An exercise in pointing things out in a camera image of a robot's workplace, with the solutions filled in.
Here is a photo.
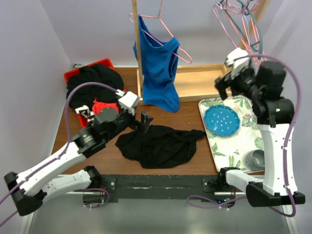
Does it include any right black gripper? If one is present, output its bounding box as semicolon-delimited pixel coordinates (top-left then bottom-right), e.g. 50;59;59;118
214;61;262;100

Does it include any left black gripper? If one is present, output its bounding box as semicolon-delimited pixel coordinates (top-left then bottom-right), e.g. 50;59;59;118
105;97;153;142

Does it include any black tank top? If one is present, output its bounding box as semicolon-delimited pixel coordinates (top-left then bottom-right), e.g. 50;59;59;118
115;125;206;169

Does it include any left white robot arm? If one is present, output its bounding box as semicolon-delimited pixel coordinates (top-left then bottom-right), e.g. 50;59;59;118
4;108;153;216

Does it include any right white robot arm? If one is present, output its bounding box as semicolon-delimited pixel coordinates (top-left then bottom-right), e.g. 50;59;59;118
215;59;306;207

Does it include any blue tank top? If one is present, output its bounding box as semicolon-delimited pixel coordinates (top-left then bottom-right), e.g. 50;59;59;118
138;16;180;113

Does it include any grey plastic hanger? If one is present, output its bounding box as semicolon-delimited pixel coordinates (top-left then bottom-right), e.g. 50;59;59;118
215;0;264;54

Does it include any wooden clothes rack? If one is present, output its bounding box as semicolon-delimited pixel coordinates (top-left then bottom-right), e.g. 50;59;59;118
136;0;271;105

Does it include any blue dotted plate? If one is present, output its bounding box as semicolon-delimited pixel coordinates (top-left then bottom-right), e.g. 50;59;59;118
203;105;240;137

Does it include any red garment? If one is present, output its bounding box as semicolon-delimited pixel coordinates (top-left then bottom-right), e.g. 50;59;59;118
92;99;119;115

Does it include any floral serving tray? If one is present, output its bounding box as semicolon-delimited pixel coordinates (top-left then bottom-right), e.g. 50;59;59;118
198;96;264;173

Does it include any black white striped garment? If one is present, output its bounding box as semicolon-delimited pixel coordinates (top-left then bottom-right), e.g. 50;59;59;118
75;105;95;121

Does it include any black clothes pile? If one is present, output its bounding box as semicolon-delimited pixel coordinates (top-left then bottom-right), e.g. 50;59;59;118
66;64;124;110

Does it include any grey cup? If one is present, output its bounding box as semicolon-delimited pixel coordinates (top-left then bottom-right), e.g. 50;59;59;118
245;149;265;171

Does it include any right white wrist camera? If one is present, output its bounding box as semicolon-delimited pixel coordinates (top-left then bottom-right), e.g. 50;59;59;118
224;47;252;79

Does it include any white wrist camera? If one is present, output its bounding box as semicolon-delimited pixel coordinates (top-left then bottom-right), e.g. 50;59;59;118
115;89;140;116
224;47;252;79

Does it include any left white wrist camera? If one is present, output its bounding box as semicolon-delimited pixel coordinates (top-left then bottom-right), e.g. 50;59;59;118
115;89;140;116

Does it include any pink wire hanger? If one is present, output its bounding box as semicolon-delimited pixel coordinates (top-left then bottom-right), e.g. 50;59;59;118
129;0;193;65
213;0;266;64

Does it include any purple cable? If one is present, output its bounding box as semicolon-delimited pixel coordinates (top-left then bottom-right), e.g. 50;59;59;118
234;55;303;217
186;195;248;210
0;82;120;226
82;187;110;209

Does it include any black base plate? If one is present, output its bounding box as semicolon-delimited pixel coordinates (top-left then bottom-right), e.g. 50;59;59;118
102;175;235;203

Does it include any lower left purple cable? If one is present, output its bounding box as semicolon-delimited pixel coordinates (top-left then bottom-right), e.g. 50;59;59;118
82;187;110;209

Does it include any blue wire hanger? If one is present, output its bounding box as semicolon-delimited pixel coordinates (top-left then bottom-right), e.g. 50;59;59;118
216;0;262;51

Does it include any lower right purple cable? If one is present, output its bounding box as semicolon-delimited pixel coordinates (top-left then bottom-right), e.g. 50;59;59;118
186;195;248;210

